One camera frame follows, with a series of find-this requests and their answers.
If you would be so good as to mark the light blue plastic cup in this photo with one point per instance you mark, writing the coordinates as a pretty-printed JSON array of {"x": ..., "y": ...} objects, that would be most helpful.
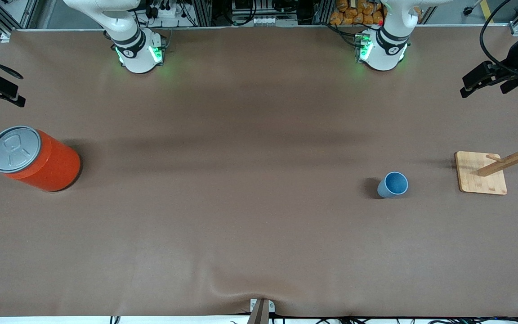
[{"x": 394, "y": 185}]

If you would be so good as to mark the wooden cup tree stand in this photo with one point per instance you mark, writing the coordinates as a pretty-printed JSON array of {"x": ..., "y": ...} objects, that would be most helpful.
[{"x": 479, "y": 177}]

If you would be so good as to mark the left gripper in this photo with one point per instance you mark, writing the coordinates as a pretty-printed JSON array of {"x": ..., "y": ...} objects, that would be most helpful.
[{"x": 516, "y": 59}]

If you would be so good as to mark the orange can with grey lid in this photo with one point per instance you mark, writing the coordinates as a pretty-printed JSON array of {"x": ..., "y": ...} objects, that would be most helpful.
[{"x": 38, "y": 162}]

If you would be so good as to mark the white terminal block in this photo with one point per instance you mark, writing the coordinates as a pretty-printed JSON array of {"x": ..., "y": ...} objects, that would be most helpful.
[{"x": 272, "y": 20}]

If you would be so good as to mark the white power strip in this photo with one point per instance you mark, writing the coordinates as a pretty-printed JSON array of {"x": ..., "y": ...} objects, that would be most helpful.
[{"x": 164, "y": 11}]

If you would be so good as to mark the brown table mat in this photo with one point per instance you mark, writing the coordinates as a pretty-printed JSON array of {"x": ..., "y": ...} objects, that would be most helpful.
[{"x": 259, "y": 225}]

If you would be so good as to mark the orange snack packets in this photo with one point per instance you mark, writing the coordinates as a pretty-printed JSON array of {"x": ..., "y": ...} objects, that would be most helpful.
[{"x": 353, "y": 11}]

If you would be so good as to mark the aluminium frame post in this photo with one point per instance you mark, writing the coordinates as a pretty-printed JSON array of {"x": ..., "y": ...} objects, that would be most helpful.
[
  {"x": 322, "y": 11},
  {"x": 203, "y": 11}
]

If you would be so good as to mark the metal table edge bracket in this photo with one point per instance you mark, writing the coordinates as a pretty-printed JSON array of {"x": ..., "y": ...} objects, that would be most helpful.
[{"x": 259, "y": 312}]

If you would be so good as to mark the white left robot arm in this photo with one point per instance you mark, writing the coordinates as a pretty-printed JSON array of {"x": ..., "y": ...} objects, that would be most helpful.
[{"x": 387, "y": 49}]

